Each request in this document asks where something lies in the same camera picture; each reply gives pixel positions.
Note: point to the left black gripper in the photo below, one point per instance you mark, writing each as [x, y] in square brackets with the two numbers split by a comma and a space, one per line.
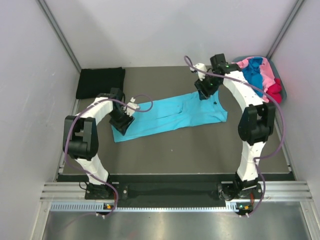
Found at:
[122, 126]

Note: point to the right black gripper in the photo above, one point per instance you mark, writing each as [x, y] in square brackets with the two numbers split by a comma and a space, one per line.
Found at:
[204, 93]

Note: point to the light blue t shirt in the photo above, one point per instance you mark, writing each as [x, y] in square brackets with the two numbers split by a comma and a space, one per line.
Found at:
[173, 113]

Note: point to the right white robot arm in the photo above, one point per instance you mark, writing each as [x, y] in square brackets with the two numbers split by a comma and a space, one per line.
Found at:
[255, 126]

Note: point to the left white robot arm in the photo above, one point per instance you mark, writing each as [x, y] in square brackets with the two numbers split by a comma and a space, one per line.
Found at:
[81, 141]

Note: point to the folded black t shirt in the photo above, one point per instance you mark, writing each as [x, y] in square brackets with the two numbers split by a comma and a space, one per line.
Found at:
[93, 82]

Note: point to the dark blue t shirt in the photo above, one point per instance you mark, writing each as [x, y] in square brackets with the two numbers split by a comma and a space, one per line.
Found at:
[252, 72]

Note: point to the pink t shirt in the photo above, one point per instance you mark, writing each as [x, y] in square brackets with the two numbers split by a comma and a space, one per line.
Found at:
[266, 72]

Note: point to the magenta t shirt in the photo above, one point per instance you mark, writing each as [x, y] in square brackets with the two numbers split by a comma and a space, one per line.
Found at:
[275, 90]

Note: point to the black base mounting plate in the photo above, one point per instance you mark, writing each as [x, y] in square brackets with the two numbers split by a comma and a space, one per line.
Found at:
[171, 194]

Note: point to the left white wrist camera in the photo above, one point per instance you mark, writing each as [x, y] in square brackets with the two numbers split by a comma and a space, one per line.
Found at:
[131, 107]

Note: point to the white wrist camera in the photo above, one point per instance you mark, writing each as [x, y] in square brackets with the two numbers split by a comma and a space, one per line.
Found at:
[202, 68]
[131, 107]

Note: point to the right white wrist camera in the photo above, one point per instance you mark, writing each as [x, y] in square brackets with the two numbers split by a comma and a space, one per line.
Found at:
[202, 68]

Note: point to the slotted cable duct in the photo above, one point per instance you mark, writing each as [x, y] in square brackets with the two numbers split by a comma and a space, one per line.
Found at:
[102, 207]

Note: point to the right corner aluminium post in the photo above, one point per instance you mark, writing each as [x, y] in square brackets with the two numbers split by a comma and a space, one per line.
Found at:
[298, 5]

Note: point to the corner aluminium post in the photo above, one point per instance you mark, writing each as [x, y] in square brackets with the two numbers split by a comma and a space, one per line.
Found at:
[58, 32]
[298, 5]

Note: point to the left corner aluminium post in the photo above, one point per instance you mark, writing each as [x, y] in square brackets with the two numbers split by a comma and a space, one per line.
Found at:
[58, 32]

